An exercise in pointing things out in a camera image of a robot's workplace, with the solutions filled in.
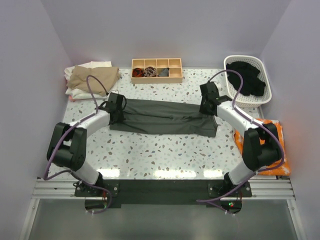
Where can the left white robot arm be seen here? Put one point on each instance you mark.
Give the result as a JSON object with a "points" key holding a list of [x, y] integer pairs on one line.
{"points": [[68, 145]]}

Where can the aluminium rail frame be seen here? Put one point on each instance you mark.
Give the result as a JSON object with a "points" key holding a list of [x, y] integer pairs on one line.
{"points": [[261, 189]]}

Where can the beige folded shirt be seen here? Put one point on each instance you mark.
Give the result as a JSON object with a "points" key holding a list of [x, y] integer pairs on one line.
{"points": [[101, 79]]}

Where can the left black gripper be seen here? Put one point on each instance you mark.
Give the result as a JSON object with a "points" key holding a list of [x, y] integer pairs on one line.
{"points": [[121, 118]]}

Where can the orange tie-dye folded shirt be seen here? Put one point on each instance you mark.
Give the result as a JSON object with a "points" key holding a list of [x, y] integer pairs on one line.
{"points": [[284, 169]]}

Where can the orange black rolled item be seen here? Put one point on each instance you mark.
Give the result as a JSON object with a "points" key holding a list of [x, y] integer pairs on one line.
{"points": [[137, 72]]}

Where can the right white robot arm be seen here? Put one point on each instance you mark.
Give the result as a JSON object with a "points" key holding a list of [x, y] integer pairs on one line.
{"points": [[261, 146]]}

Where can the wooden compartment tray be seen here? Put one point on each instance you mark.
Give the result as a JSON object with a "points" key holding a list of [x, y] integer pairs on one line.
{"points": [[174, 65]]}

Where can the black garment in basket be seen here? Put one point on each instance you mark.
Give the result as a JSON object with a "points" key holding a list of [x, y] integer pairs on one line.
{"points": [[252, 85]]}

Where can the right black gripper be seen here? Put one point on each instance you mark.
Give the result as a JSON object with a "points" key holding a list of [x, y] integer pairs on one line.
{"points": [[202, 109]]}

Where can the dark grey t-shirt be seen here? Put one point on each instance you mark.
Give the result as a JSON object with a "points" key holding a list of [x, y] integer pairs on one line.
{"points": [[165, 118]]}

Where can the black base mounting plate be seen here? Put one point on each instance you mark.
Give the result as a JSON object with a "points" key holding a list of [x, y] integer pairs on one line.
{"points": [[117, 192]]}

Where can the dark grey folded item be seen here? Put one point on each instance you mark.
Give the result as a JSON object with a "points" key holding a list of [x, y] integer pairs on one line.
{"points": [[163, 72]]}

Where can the brown patterned rolled item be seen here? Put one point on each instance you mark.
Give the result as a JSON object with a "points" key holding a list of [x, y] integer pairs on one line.
{"points": [[150, 72]]}

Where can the white perforated laundry basket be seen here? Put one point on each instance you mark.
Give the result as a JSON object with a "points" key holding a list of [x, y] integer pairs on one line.
{"points": [[251, 101]]}

